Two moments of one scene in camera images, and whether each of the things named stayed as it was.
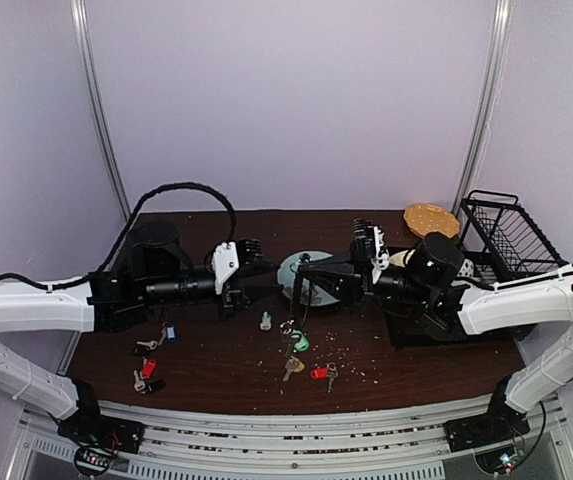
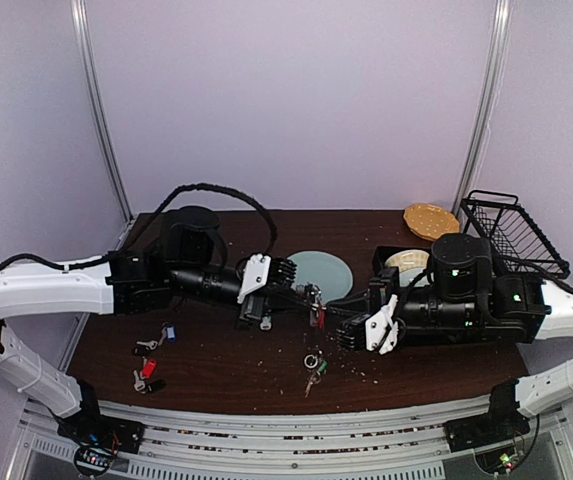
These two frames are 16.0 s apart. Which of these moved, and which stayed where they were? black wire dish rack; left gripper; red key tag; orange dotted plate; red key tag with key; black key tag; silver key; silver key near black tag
Moved: left gripper; red key tag with key
Stayed: black key tag; silver key near black tag; black wire dish rack; orange dotted plate; red key tag; silver key
